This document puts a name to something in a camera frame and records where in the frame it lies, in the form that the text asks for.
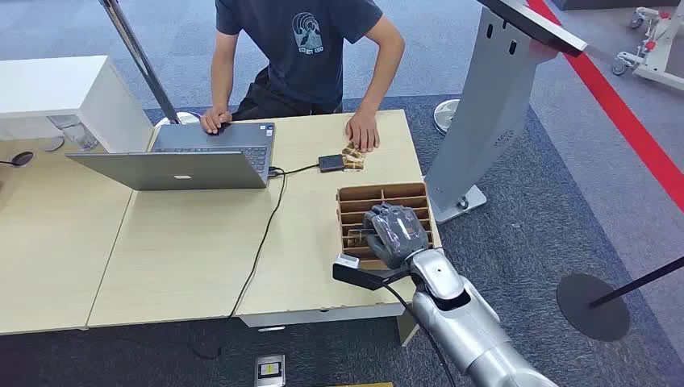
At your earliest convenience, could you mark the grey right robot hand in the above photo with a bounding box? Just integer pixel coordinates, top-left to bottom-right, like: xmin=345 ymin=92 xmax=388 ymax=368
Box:
xmin=362 ymin=202 xmax=430 ymax=270

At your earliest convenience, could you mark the dark patterned card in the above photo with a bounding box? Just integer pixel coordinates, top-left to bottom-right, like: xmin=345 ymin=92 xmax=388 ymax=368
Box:
xmin=346 ymin=228 xmax=375 ymax=249

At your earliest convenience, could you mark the black card reader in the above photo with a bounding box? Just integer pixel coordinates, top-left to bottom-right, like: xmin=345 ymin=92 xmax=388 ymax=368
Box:
xmin=318 ymin=154 xmax=346 ymax=173

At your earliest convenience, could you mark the person's left hand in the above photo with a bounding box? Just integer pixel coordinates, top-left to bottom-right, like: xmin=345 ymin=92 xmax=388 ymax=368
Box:
xmin=344 ymin=110 xmax=381 ymax=155

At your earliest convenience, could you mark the person's hand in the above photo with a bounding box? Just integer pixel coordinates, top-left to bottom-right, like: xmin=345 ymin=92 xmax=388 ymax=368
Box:
xmin=198 ymin=106 xmax=234 ymax=135
xmin=344 ymin=110 xmax=381 ymax=155

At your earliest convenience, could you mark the person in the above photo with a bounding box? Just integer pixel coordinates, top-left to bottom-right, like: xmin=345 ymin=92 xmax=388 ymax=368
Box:
xmin=198 ymin=0 xmax=406 ymax=155

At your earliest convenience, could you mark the person's right hand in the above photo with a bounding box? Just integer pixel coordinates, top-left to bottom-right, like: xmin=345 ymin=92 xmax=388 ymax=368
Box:
xmin=198 ymin=106 xmax=234 ymax=135

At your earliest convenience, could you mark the brown cardboard divider box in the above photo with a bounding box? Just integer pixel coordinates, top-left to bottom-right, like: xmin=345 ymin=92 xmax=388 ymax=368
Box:
xmin=336 ymin=181 xmax=435 ymax=270

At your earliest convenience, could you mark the stack of patterned cards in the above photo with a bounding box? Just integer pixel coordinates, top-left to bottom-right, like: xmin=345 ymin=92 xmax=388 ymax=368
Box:
xmin=341 ymin=141 xmax=366 ymax=173

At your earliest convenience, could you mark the round white floor base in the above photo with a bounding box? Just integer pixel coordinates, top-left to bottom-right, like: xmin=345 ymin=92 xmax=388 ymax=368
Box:
xmin=432 ymin=98 xmax=461 ymax=136

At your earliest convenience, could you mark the grey kiosk stand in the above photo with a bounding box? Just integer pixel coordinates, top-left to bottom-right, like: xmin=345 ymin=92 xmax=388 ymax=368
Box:
xmin=424 ymin=0 xmax=589 ymax=225

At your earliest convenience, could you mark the floor socket plate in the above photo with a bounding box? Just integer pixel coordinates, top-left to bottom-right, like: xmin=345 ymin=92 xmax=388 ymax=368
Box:
xmin=252 ymin=354 xmax=286 ymax=387

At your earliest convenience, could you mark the black stanchion base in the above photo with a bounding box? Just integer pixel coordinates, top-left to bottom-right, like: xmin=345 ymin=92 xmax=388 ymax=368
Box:
xmin=555 ymin=273 xmax=632 ymax=343

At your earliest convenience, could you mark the grey laptop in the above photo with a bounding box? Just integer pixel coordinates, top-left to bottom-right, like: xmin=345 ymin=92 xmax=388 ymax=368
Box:
xmin=65 ymin=122 xmax=277 ymax=192

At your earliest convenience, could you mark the black stanchion pole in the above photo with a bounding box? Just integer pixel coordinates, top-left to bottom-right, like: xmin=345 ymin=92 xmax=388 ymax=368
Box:
xmin=588 ymin=255 xmax=684 ymax=310

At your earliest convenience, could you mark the round white pole base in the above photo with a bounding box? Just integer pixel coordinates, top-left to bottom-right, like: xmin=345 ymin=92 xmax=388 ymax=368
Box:
xmin=156 ymin=111 xmax=201 ymax=128

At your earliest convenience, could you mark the silver slanted pole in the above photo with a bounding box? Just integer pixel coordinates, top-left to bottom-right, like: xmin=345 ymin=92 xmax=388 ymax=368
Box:
xmin=99 ymin=0 xmax=183 ymax=126

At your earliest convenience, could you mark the white cabinet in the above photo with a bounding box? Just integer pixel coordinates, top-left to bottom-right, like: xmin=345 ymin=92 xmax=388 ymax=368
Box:
xmin=0 ymin=55 xmax=155 ymax=155

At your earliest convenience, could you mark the black round desk object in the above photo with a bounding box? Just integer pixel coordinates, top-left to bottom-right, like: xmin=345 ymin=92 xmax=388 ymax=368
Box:
xmin=0 ymin=151 xmax=35 ymax=169

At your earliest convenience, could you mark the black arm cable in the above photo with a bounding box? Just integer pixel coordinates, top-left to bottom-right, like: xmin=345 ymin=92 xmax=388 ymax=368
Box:
xmin=381 ymin=283 xmax=457 ymax=387

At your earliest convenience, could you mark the white wheeled frame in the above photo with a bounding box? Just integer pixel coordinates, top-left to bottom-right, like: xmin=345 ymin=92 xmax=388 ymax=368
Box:
xmin=611 ymin=0 xmax=684 ymax=93

